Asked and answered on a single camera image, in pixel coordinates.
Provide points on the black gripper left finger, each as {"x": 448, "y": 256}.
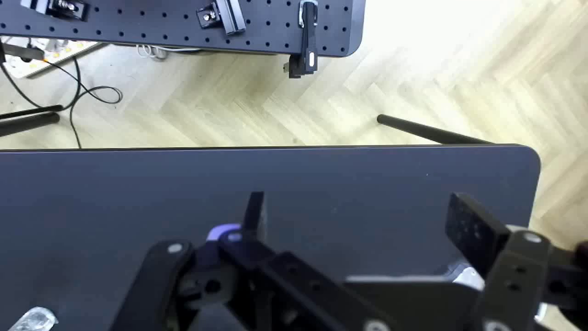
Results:
{"x": 185, "y": 287}

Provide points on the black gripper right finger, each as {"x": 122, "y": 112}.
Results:
{"x": 516, "y": 276}

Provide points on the black rectangular box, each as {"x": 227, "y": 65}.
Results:
{"x": 416, "y": 304}

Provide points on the black stand leg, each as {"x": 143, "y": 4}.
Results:
{"x": 429, "y": 131}
{"x": 31, "y": 123}

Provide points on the black perforated breadboard base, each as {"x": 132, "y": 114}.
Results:
{"x": 154, "y": 24}

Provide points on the black edge clamp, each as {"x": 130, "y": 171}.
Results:
{"x": 304, "y": 37}

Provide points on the black mounting bracket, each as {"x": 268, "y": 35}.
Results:
{"x": 227, "y": 15}
{"x": 66, "y": 8}

